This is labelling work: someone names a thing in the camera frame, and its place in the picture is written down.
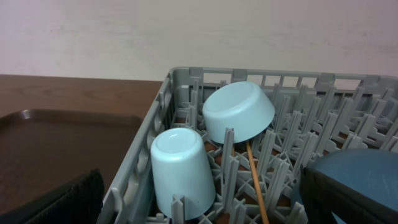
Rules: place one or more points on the brown serving tray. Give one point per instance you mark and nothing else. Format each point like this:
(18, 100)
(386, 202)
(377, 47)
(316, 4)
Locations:
(43, 149)

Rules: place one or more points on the grey dishwasher rack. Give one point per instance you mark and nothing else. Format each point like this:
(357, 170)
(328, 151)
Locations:
(315, 113)

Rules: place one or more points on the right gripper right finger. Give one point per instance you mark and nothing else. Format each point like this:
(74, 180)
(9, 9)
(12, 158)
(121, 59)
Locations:
(324, 198)

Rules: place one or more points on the dark blue plate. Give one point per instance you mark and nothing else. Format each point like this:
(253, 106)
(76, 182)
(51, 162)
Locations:
(370, 172)

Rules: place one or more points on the light blue cup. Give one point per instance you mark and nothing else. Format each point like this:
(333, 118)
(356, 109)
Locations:
(180, 166)

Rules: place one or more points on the light blue bowl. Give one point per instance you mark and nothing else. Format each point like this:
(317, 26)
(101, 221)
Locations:
(241, 106)

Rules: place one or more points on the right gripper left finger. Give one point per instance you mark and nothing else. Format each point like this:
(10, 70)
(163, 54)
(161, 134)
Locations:
(78, 201)

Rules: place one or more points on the right wooden chopstick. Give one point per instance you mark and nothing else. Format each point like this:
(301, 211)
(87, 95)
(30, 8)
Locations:
(257, 187)

